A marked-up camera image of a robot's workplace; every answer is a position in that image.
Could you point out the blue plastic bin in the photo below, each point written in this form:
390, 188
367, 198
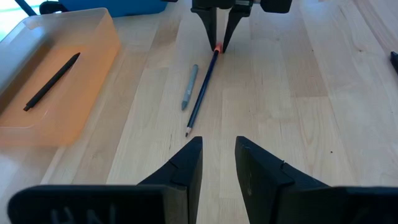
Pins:
124, 7

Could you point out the dark blue pencil orange eraser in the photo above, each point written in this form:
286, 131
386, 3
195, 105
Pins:
202, 93

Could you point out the grey crayon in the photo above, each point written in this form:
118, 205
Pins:
190, 87

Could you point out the orange translucent plastic bin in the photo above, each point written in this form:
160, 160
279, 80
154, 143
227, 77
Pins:
77, 93

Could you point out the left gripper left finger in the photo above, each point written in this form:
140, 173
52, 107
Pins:
93, 205

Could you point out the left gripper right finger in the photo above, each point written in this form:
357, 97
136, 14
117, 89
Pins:
311, 205

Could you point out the plain black pen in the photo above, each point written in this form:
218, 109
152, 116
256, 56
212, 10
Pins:
51, 81

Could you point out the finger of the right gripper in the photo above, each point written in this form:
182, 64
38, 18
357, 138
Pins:
210, 25
233, 21

